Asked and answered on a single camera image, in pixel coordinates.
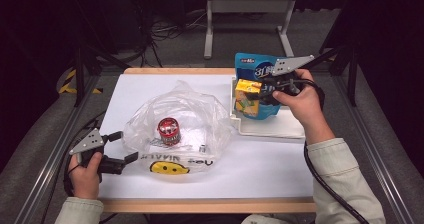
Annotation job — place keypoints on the white plastic tray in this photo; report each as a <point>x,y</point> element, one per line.
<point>266,127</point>

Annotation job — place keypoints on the yellow black striped tape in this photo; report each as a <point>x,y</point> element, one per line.
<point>68,80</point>

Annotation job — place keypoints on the translucent plastic bag with smiley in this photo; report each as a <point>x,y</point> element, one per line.
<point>200,117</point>

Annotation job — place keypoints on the white metal stand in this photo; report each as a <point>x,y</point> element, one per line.
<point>250,4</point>

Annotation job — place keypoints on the black metal stand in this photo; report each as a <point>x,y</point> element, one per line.
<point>79,77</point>
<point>351,80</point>

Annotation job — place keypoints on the aluminium rail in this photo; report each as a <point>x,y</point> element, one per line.
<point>50,167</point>
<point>378,164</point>

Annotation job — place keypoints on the red round can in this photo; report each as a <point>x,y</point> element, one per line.
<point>169,132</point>

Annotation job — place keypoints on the yellow box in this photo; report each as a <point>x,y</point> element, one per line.
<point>245,100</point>

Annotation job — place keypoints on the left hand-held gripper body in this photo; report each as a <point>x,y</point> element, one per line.
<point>88,142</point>

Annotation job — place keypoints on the person's right hand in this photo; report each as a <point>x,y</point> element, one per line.
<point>306,107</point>

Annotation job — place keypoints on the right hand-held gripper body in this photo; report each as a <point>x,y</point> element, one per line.
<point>290,65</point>

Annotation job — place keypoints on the person's left hand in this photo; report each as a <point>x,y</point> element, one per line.
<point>85,182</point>

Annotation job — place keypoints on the blue snack pouch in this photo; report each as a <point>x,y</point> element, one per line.
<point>250,71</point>

